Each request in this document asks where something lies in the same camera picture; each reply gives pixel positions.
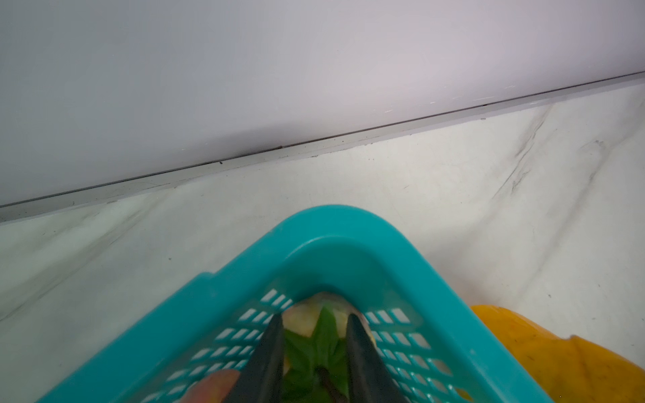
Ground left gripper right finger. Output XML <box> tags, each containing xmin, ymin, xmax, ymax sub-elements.
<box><xmin>345</xmin><ymin>314</ymin><xmax>406</xmax><ymax>403</ymax></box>

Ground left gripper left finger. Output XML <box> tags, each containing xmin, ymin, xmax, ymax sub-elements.
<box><xmin>223</xmin><ymin>314</ymin><xmax>285</xmax><ymax>403</ymax></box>

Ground red fake strawberry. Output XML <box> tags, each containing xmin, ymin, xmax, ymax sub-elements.
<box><xmin>282</xmin><ymin>292</ymin><xmax>370</xmax><ymax>402</ymax></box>

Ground orange fake pear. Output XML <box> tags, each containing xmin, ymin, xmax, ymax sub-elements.
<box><xmin>472</xmin><ymin>305</ymin><xmax>644</xmax><ymax>402</ymax></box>

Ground red fake apple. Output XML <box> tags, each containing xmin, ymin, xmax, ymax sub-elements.
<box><xmin>180</xmin><ymin>369</ymin><xmax>240</xmax><ymax>403</ymax></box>

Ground teal plastic basket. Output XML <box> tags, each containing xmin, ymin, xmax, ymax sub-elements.
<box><xmin>44</xmin><ymin>206</ymin><xmax>548</xmax><ymax>402</ymax></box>

